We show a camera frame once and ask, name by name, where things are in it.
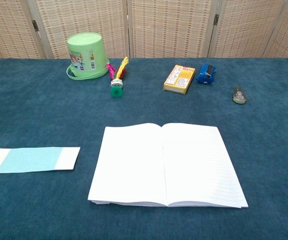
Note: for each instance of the white lined notebook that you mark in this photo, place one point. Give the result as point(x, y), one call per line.
point(134, 162)

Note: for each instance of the white and light-blue bookmark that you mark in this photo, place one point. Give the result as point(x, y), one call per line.
point(34, 160)

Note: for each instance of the feather shuttlecock with green base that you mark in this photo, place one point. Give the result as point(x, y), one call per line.
point(116, 91)

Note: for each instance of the yellow card box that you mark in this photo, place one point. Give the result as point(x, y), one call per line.
point(179, 78)

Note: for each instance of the blue pencil sharpener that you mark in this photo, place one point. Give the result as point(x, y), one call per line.
point(205, 75)

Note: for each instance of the upturned green plastic bucket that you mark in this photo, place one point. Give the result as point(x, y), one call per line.
point(86, 55)

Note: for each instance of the woven folding screen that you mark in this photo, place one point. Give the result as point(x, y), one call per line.
point(169, 25)

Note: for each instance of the small glass bottle ornament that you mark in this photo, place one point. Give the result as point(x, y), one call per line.
point(239, 96)

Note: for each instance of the dark metal screen hinge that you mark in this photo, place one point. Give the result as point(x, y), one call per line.
point(216, 20)
point(35, 25)

